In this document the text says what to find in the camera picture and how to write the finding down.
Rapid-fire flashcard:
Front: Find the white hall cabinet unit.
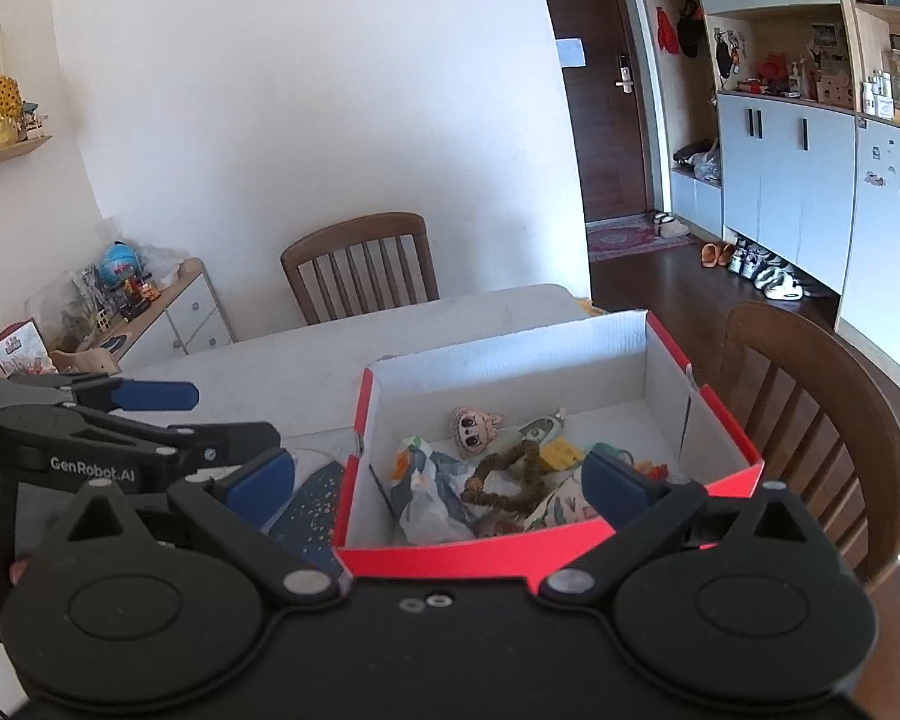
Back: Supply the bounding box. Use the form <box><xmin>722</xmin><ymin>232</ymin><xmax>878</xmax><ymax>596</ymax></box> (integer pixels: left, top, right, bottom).
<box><xmin>630</xmin><ymin>0</ymin><xmax>860</xmax><ymax>293</ymax></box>

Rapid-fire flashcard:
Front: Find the green white correction tape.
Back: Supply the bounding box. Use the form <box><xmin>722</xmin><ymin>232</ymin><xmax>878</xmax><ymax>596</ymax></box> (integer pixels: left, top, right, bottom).
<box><xmin>516</xmin><ymin>409</ymin><xmax>569</xmax><ymax>446</ymax></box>

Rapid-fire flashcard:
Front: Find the cartoon face toy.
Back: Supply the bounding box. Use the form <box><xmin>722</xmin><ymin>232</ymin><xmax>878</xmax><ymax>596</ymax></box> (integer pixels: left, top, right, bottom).
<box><xmin>451</xmin><ymin>406</ymin><xmax>506</xmax><ymax>459</ymax></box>

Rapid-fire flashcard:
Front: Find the blue globe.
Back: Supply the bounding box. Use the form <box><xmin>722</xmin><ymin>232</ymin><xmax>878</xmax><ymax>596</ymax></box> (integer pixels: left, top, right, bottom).
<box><xmin>99</xmin><ymin>241</ymin><xmax>140</xmax><ymax>285</ymax></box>

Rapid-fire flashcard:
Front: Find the brown bead bracelet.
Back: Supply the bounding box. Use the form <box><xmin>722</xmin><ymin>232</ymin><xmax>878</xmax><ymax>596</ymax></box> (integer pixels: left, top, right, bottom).
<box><xmin>461</xmin><ymin>440</ymin><xmax>550</xmax><ymax>521</ymax></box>

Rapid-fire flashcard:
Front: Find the red printed box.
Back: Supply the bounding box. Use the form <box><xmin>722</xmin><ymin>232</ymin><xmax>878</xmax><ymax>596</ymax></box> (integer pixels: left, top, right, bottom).
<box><xmin>0</xmin><ymin>319</ymin><xmax>60</xmax><ymax>378</ymax></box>

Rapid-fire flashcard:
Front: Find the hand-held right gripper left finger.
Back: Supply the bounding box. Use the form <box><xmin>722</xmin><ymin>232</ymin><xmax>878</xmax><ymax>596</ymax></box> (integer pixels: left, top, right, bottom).
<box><xmin>52</xmin><ymin>447</ymin><xmax>346</xmax><ymax>605</ymax></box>

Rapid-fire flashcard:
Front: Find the row of white sneakers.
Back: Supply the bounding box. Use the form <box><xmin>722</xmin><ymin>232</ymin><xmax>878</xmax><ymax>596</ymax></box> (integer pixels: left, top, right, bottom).
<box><xmin>727</xmin><ymin>238</ymin><xmax>808</xmax><ymax>302</ymax></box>

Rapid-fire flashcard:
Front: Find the brown wooden chair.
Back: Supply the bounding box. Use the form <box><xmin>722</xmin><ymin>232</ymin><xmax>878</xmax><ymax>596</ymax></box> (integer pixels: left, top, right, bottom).
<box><xmin>720</xmin><ymin>301</ymin><xmax>900</xmax><ymax>590</ymax></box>
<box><xmin>280</xmin><ymin>212</ymin><xmax>441</xmax><ymax>326</ymax></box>

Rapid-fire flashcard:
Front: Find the yellow flower decoration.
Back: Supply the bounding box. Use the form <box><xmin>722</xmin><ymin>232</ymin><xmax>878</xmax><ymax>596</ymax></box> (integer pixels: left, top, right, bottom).
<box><xmin>0</xmin><ymin>75</ymin><xmax>30</xmax><ymax>150</ymax></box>

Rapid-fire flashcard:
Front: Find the red cardboard shoebox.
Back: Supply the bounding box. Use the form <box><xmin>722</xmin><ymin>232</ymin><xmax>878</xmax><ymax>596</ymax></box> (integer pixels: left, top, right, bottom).
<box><xmin>332</xmin><ymin>309</ymin><xmax>766</xmax><ymax>583</ymax></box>

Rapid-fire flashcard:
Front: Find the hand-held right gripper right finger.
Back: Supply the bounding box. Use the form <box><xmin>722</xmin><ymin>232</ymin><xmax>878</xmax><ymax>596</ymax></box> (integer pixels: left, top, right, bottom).
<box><xmin>540</xmin><ymin>446</ymin><xmax>848</xmax><ymax>605</ymax></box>

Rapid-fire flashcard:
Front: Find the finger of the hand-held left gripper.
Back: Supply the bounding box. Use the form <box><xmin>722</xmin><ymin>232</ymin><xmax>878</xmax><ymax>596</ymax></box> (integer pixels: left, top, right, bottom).
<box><xmin>161</xmin><ymin>421</ymin><xmax>283</xmax><ymax>476</ymax></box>
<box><xmin>0</xmin><ymin>374</ymin><xmax>200</xmax><ymax>414</ymax></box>

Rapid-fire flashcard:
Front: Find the black hanging bag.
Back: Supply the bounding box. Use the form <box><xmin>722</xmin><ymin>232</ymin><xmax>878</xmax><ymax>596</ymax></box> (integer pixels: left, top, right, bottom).
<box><xmin>676</xmin><ymin>0</ymin><xmax>710</xmax><ymax>60</ymax></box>

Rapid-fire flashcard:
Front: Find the grey plastic packet orange top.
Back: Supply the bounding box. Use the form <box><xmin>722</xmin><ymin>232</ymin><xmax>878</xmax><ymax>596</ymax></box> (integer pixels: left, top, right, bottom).
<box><xmin>388</xmin><ymin>431</ymin><xmax>485</xmax><ymax>545</ymax></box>

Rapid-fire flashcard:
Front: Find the white sideboard with wooden top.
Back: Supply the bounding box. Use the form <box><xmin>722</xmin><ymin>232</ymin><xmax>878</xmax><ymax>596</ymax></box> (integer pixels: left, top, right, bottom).
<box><xmin>52</xmin><ymin>257</ymin><xmax>235</xmax><ymax>377</ymax></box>

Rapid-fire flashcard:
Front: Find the light wooden stand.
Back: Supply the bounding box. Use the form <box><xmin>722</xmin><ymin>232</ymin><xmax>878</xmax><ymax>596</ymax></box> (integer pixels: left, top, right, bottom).
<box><xmin>51</xmin><ymin>349</ymin><xmax>123</xmax><ymax>377</ymax></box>

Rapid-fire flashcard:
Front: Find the wooden wall shelf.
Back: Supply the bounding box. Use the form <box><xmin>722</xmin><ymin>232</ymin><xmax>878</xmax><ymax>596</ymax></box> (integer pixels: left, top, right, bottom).
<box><xmin>0</xmin><ymin>135</ymin><xmax>53</xmax><ymax>173</ymax></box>

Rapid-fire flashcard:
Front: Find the white sticker-covered cabinet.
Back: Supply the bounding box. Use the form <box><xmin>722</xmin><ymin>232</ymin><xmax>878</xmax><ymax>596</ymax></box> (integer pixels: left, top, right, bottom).
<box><xmin>836</xmin><ymin>116</ymin><xmax>900</xmax><ymax>391</ymax></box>

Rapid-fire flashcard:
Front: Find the orange toy truck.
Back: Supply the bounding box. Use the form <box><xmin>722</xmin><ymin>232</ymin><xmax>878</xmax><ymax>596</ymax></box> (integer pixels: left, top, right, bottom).
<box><xmin>120</xmin><ymin>277</ymin><xmax>159</xmax><ymax>317</ymax></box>

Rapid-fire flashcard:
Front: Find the dark brown door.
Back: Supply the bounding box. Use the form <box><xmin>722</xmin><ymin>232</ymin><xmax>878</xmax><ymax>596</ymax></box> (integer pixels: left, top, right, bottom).
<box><xmin>532</xmin><ymin>0</ymin><xmax>658</xmax><ymax>225</ymax></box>

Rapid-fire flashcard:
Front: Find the small yellow box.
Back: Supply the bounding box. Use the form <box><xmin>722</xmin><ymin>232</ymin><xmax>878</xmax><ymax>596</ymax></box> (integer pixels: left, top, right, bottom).
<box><xmin>541</xmin><ymin>439</ymin><xmax>583</xmax><ymax>474</ymax></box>

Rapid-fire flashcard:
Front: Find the patterned door rug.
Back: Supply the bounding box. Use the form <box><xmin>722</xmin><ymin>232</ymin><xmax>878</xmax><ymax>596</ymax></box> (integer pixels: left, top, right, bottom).
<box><xmin>586</xmin><ymin>219</ymin><xmax>698</xmax><ymax>264</ymax></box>

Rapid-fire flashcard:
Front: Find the white sachet with green tassel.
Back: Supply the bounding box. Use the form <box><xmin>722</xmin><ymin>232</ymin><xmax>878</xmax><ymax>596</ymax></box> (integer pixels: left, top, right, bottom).
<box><xmin>525</xmin><ymin>476</ymin><xmax>605</xmax><ymax>534</ymax></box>

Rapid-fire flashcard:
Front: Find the blue patterned placemat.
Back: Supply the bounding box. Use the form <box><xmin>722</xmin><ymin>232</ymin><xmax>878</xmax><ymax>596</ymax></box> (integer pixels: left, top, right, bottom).
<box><xmin>266</xmin><ymin>427</ymin><xmax>365</xmax><ymax>565</ymax></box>

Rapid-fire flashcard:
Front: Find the clear plastic bag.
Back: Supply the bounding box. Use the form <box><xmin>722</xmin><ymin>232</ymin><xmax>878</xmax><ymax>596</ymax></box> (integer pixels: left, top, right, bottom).
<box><xmin>141</xmin><ymin>246</ymin><xmax>185</xmax><ymax>290</ymax></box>

